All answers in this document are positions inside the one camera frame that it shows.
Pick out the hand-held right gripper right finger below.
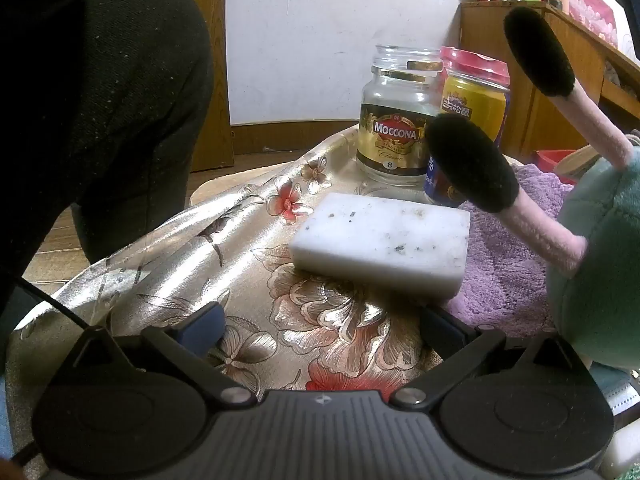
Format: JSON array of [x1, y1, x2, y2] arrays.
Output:
[[390, 305, 592, 409]]

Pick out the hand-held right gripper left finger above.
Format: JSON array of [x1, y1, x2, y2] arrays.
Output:
[[70, 302, 256, 407]]

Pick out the white speckled sponge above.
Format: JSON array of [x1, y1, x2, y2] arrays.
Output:
[[290, 191, 472, 306]]

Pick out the purple towel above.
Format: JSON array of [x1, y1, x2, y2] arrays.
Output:
[[452, 162, 576, 338]]

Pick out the shiny floral tablecloth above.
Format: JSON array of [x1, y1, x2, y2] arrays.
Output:
[[10, 125, 561, 396]]

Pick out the green plush toy pink antennae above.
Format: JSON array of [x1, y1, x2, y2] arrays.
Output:
[[424, 6, 640, 367]]

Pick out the red container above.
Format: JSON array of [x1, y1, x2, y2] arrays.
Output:
[[536, 149, 576, 175]]

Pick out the glass jar with gold label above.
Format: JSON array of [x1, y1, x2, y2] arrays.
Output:
[[356, 45, 446, 186]]

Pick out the yellow can with pink lid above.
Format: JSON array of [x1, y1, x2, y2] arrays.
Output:
[[422, 46, 512, 209]]

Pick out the person's dark trouser leg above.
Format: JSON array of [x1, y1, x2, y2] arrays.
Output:
[[0, 0, 216, 311]]

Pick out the wooden cabinet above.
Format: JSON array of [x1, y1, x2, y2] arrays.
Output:
[[457, 1, 640, 171]]

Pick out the black cable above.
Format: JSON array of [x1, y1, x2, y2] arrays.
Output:
[[15, 275, 98, 338]]

